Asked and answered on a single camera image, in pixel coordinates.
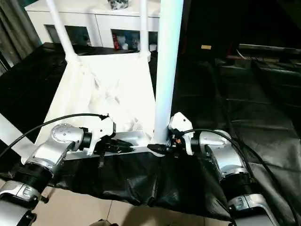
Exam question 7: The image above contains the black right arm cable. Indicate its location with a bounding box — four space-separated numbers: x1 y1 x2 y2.
175 128 299 226

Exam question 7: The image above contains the white upturned plastic table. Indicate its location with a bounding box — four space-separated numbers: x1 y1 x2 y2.
21 53 171 165

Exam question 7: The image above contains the black glossy tv stand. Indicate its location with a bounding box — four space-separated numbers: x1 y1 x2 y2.
237 43 301 62

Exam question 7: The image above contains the black glossy mat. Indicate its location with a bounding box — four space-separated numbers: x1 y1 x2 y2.
0 42 301 222

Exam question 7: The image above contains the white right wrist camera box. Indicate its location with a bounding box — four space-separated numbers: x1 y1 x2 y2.
169 112 195 155

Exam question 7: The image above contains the grey curtain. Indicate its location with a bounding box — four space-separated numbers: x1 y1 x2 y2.
0 0 40 73

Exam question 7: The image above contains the white plastic table leg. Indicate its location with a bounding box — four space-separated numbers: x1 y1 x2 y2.
152 0 184 145
46 0 79 63
139 0 151 59
0 113 36 163

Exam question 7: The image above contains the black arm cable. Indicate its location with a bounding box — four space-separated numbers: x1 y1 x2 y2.
175 128 299 226
0 113 110 158

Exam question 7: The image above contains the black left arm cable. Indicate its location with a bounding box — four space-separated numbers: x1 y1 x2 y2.
0 113 110 158

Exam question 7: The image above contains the black speaker box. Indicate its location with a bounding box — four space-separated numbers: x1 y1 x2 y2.
181 0 240 62

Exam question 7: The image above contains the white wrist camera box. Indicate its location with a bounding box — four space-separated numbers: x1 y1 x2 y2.
169 112 195 155
87 115 116 156

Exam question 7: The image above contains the white glass-door cabinet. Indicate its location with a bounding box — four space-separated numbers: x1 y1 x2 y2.
24 0 163 51

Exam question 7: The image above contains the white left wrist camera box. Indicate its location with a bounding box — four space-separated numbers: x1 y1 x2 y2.
87 115 116 156

